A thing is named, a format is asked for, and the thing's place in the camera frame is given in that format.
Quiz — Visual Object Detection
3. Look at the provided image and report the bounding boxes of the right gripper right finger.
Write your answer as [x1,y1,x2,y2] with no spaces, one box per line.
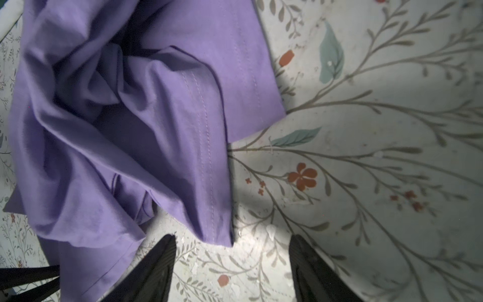
[289,235,362,302]

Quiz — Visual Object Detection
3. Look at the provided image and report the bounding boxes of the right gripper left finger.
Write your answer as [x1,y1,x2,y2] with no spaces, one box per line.
[103,235,177,302]

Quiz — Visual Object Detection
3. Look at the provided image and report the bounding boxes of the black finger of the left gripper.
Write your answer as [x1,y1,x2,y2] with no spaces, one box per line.
[5,278,60,302]
[1,266,60,289]

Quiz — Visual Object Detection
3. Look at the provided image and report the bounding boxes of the purple t shirt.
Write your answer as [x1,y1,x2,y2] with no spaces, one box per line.
[6,1,286,301]

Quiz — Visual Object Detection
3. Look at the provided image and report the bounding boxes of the floral table cloth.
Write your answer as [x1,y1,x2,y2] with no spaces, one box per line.
[1,1,482,301]

